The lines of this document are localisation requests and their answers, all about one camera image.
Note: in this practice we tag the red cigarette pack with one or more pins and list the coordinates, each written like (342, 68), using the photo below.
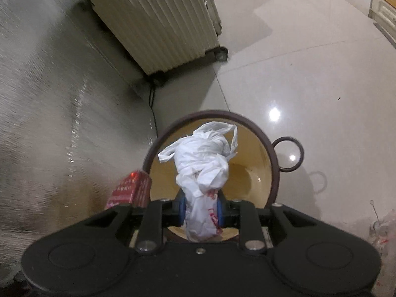
(134, 189)

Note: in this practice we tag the white plastic bag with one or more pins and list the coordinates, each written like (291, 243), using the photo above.
(202, 164)

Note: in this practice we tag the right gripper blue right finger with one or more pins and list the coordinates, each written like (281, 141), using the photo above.
(223, 209)

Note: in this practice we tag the clear zip bag orange edge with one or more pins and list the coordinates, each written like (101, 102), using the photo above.
(382, 234)

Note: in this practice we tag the beige ribbed suitcase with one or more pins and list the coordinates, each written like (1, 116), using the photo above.
(161, 35)

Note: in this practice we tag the brown-rimmed yellow trash bin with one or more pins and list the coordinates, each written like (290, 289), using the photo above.
(254, 172)

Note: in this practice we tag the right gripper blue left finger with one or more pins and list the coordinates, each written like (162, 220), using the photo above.
(179, 206)

